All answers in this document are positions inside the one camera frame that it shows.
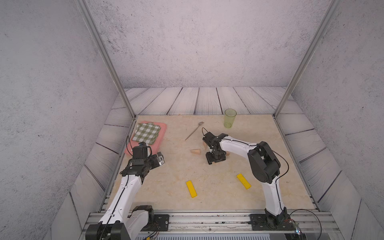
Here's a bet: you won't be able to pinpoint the green checked cloth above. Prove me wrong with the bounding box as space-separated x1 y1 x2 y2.
132 123 161 145

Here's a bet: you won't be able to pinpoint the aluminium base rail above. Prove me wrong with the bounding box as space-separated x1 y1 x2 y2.
79 209 343 240

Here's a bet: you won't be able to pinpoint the yellow long block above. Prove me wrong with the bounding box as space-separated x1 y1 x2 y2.
237 174 252 190
186 181 197 198

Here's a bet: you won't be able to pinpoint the right aluminium frame post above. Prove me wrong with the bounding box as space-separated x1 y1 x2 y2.
273 0 342 120

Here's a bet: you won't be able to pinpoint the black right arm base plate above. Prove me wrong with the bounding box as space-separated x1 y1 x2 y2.
248 214 296 231

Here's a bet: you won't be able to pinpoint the yellow long block right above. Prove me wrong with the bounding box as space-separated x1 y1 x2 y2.
237 174 252 190

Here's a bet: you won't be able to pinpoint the black cable at base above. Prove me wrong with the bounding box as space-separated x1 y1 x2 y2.
289 209 323 240

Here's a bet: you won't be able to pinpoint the pink cutting board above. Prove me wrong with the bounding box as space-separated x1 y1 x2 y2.
125 122 167 155

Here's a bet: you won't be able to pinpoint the metal spoon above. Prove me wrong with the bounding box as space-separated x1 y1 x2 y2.
185 122 204 141

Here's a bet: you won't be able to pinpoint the aluminium frame post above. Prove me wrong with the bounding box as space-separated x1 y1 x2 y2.
75 0 136 119
273 0 342 120

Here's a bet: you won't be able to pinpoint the left aluminium frame post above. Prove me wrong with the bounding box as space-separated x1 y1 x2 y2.
75 0 136 119

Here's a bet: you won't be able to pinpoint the yellow long block left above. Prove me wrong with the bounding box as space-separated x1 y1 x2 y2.
186 181 197 198

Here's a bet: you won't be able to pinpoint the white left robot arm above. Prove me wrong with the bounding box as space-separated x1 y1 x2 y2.
85 142 164 240

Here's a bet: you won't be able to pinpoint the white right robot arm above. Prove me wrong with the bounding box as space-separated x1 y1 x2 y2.
203 132 290 230

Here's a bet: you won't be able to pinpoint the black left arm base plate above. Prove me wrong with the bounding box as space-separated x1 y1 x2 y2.
142 214 170 232

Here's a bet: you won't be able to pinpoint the green translucent plastic cup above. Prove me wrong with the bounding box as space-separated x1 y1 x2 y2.
224 109 237 129

